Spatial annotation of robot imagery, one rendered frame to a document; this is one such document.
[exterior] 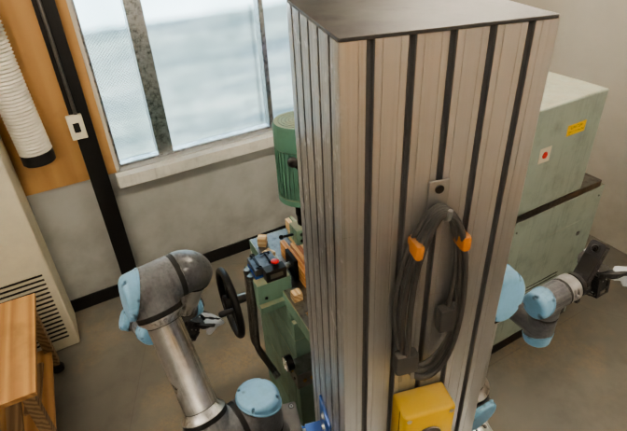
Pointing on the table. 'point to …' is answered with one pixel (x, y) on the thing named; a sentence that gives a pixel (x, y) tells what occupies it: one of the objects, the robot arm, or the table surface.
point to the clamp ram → (291, 263)
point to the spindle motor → (289, 192)
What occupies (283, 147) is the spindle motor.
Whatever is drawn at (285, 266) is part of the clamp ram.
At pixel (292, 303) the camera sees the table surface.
